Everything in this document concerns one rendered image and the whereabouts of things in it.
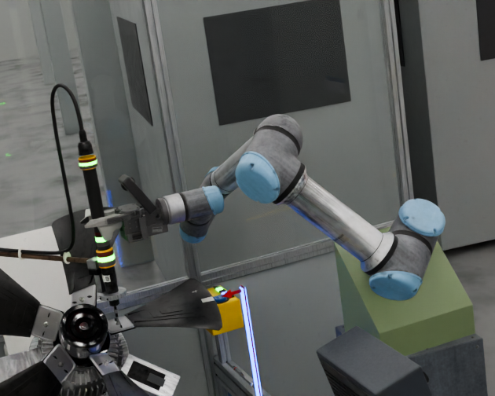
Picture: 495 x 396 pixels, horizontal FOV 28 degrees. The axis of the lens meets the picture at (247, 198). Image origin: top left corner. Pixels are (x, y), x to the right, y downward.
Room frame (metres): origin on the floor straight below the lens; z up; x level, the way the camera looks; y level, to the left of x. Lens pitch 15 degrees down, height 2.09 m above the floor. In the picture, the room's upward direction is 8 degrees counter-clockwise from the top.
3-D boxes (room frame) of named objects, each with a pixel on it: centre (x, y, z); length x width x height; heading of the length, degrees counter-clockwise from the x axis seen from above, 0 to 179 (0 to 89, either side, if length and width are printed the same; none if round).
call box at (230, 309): (2.77, 0.14, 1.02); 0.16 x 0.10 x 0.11; 20
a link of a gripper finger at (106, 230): (2.35, 0.36, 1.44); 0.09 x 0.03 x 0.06; 121
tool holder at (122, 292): (2.38, 0.38, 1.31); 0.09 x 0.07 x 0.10; 55
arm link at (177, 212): (2.44, 0.20, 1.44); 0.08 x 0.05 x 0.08; 20
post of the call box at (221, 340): (2.77, 0.14, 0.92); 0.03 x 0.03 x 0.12; 20
